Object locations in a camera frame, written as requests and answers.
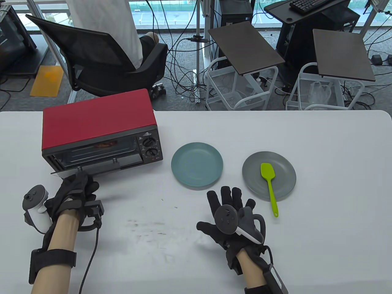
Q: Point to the person's right hand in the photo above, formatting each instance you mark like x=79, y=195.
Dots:
x=225, y=196

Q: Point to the person's left hand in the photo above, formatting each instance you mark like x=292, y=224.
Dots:
x=73, y=190

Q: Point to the green dessert spatula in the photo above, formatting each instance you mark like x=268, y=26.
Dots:
x=267, y=173

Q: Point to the brown grilled steak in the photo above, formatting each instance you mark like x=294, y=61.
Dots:
x=105, y=144

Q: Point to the red oven with glass door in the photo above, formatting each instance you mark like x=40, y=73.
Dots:
x=92, y=122

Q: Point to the person's left forearm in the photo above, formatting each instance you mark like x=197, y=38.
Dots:
x=58, y=232

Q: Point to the black forearm band module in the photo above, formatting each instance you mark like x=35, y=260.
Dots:
x=58, y=258
x=275, y=280

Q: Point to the person's right forearm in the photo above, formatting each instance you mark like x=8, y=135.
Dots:
x=251, y=269

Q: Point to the teal round plate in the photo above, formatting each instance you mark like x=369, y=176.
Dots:
x=197, y=164

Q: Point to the grey round plate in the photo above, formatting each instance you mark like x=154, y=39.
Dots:
x=283, y=174

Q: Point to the white power strip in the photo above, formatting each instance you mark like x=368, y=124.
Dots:
x=196, y=88

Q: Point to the yellow floor mat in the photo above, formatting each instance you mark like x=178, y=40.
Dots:
x=46, y=81

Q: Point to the black mesh office chair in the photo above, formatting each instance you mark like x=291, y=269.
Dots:
x=98, y=58

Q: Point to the clear plastic bag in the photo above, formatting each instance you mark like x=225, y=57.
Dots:
x=320, y=93

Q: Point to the black equipment case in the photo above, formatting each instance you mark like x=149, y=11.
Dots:
x=12, y=39

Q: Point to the black computer tower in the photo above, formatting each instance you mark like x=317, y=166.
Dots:
x=235, y=12

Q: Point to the black keyboard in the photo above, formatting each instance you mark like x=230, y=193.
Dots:
x=309, y=6

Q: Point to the black standing desk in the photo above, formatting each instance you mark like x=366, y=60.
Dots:
x=337, y=18

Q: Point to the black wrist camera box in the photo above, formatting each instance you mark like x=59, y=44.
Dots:
x=234, y=263
x=92, y=209

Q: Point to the black camera on post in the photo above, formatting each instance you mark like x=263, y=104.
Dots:
x=199, y=39

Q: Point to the aluminium frame post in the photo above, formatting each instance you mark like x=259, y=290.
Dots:
x=372, y=18
x=198, y=18
x=33, y=6

